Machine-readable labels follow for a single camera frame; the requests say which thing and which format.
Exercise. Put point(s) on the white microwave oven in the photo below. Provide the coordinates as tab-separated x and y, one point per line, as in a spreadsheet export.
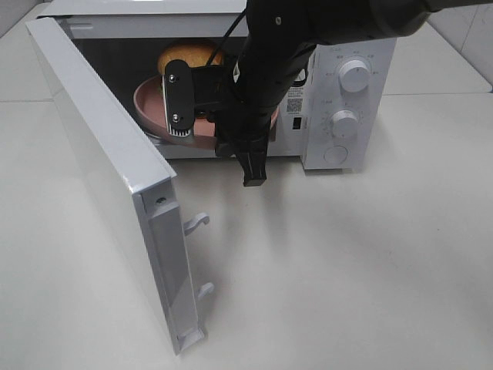
104	55

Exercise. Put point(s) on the pink round plate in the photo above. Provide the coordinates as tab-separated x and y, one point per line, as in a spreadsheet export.
149	104

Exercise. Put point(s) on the white microwave knob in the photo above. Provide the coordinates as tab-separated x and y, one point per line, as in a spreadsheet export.
354	75
344	124

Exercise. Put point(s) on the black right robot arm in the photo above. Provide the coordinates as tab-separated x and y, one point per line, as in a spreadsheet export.
282	35

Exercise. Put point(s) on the round white door button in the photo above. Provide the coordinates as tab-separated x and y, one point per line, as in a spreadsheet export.
336	155

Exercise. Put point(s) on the burger with lettuce and cheese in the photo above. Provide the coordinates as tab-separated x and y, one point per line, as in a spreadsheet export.
195	52

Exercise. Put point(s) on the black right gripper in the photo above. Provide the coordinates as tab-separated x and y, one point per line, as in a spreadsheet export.
244	127

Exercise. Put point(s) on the white microwave door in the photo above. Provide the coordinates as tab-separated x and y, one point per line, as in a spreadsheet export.
130	182

